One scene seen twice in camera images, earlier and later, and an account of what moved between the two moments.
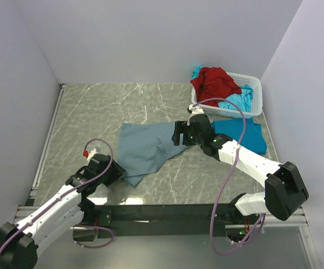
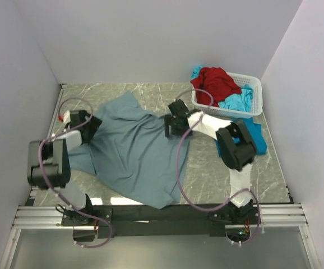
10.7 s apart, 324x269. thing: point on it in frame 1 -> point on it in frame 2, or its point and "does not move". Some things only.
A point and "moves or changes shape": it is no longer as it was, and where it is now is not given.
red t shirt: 214,82 does not move
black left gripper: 117,172 -> 92,126
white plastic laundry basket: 241,80 does not move
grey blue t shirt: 144,147 moves or changes shape
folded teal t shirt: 253,140 does not move
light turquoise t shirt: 243,99 does not move
